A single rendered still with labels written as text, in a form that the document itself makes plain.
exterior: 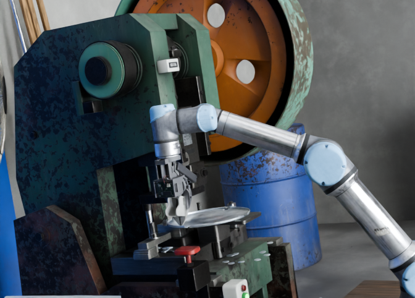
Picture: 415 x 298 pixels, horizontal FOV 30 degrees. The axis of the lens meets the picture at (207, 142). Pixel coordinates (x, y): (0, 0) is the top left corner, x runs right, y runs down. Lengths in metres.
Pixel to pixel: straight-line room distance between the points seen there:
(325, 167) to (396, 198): 3.75
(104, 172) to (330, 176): 0.87
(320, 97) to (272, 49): 3.15
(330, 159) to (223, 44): 0.95
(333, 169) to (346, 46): 3.75
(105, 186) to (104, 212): 0.09
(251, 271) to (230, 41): 0.88
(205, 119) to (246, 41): 0.76
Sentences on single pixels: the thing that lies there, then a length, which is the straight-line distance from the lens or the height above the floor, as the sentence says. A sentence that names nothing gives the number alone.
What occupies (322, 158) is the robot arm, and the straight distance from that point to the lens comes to 2.17.
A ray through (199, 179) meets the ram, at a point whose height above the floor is 0.92.
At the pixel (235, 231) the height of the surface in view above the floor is 0.70.
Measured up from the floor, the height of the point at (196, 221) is 0.78.
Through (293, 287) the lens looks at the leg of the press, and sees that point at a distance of 2.87.
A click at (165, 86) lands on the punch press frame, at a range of 2.50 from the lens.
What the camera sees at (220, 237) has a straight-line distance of 2.63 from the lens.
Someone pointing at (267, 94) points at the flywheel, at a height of 1.16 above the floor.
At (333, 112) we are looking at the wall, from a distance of 5.94.
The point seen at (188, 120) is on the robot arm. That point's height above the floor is 1.14.
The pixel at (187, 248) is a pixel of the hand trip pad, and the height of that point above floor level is 0.76.
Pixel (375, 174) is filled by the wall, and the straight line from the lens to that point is 5.91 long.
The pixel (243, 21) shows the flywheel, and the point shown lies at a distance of 2.93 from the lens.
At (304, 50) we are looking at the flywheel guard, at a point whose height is 1.31.
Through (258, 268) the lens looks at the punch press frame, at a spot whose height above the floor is 0.57.
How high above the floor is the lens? 1.26
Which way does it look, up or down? 5 degrees down
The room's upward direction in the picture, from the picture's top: 9 degrees counter-clockwise
